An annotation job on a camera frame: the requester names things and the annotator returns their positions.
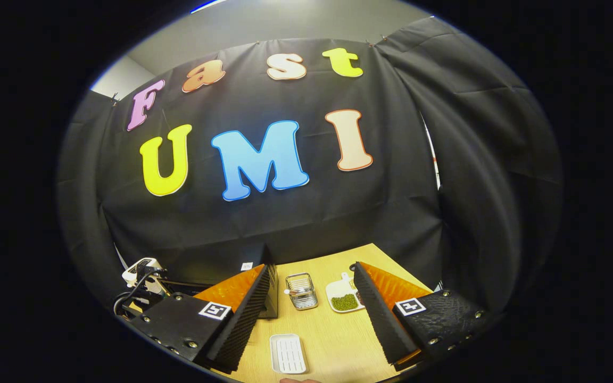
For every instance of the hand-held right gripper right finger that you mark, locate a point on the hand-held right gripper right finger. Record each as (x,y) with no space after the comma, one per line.
(381,324)

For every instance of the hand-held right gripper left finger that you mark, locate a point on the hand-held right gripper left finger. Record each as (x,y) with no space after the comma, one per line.
(242,324)

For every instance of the black electric oven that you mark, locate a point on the black electric oven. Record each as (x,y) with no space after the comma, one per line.
(232,274)

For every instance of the white toaster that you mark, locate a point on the white toaster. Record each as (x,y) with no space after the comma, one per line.
(132,276)

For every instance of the white dish of green beans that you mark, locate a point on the white dish of green beans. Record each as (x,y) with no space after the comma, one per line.
(345,302)

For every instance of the white ribbed tray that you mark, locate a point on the white ribbed tray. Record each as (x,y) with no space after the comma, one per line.
(288,354)

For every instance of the brown stick with white tip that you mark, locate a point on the brown stick with white tip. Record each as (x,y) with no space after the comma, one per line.
(291,291)

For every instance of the ceiling light panel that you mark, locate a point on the ceiling light panel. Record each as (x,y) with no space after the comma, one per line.
(208,5)

